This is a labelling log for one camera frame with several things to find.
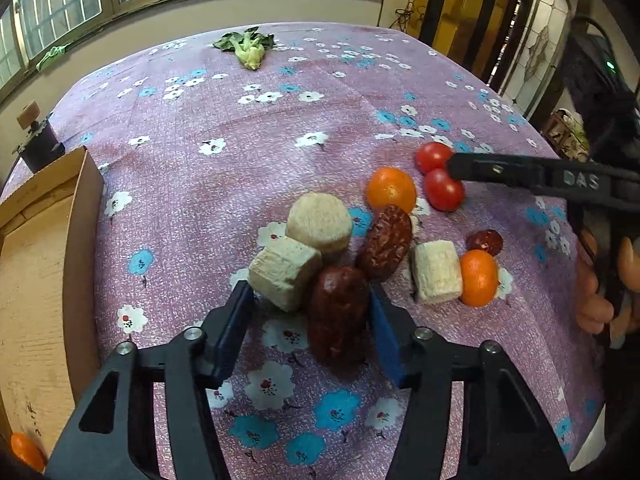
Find round beige corn cob piece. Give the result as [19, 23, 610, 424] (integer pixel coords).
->
[285, 192, 354, 257]

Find short beige corn cob piece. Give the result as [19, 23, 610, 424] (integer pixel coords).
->
[412, 240, 464, 305]

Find person's right hand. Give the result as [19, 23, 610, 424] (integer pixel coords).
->
[574, 230, 640, 336]

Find large dark red date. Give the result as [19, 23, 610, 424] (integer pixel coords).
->
[307, 265, 372, 367]

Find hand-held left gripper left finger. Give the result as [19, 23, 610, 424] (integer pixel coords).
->
[45, 280, 256, 480]

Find black motor with wooden wheel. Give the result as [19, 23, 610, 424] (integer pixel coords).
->
[14, 101, 66, 172]

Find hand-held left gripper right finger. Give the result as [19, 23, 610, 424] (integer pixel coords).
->
[367, 282, 571, 480]

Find purple floral tablecloth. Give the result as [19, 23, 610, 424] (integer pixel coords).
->
[0, 22, 617, 480]

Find hanging black cables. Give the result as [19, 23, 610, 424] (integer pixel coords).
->
[394, 0, 426, 38]

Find blocky beige corn cob piece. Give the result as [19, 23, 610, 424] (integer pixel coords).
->
[248, 237, 324, 313]

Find red cherry tomato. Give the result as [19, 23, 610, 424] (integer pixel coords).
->
[415, 142, 454, 175]
[423, 168, 465, 213]

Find patterned glass door panel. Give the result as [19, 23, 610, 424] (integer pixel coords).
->
[500, 0, 577, 117]

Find green leafy vegetable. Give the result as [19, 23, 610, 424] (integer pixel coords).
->
[212, 26, 276, 72]

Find brown cardboard box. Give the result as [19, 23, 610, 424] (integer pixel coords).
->
[0, 146, 106, 466]

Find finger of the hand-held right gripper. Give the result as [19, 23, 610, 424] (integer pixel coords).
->
[446, 152, 615, 202]

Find small red date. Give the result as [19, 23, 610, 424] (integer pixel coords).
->
[466, 229, 504, 257]

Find speckled red date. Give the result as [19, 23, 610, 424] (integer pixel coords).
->
[356, 204, 414, 282]

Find orange mandarin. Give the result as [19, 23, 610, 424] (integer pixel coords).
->
[10, 432, 47, 474]
[366, 167, 417, 214]
[458, 249, 500, 308]

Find green cloth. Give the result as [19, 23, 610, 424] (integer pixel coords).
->
[35, 45, 69, 72]

